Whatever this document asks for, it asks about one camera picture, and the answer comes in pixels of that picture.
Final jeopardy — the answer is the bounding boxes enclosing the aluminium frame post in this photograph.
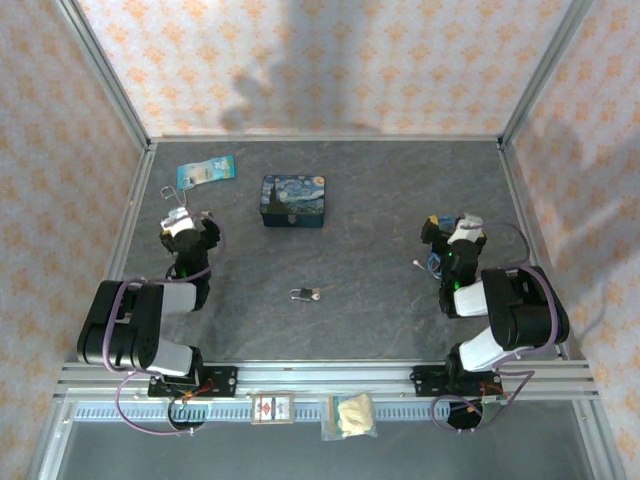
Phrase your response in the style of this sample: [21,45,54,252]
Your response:
[498,0,596,146]
[55,0,152,147]

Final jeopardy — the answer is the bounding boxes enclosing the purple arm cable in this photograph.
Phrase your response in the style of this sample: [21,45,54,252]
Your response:
[432,222,559,434]
[102,211,226,436]

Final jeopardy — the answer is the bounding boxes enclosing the clear bag with cream filling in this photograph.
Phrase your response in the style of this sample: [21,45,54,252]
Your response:
[319,392,379,442]

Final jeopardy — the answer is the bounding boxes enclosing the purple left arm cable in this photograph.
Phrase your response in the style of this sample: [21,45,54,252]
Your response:
[102,211,226,436]

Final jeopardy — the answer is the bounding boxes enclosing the starry night tin box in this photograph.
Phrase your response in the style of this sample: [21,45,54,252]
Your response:
[258,173,329,231]

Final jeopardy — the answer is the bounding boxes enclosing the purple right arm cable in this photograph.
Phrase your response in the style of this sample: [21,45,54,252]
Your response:
[432,222,559,434]

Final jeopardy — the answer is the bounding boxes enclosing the light blue printed packet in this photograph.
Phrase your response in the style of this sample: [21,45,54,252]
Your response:
[176,153,236,191]

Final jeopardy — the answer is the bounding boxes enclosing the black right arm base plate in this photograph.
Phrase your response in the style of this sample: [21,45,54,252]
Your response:
[412,364,504,399]

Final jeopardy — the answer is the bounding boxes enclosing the aluminium table edge rail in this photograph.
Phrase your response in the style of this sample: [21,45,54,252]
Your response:
[78,142,157,362]
[497,142,574,360]

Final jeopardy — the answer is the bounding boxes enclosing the slotted grey cable duct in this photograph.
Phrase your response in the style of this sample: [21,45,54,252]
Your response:
[73,402,576,422]

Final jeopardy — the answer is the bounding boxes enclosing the small framed card box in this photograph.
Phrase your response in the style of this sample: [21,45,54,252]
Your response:
[249,392,295,427]

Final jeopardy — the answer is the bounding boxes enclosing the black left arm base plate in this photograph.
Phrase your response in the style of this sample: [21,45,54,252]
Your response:
[148,366,239,399]

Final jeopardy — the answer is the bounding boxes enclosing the thin metal wire hook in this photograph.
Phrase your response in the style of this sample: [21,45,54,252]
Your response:
[159,184,190,211]

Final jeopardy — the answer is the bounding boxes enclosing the aluminium mounting rail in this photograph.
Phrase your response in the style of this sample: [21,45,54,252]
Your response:
[54,362,599,400]

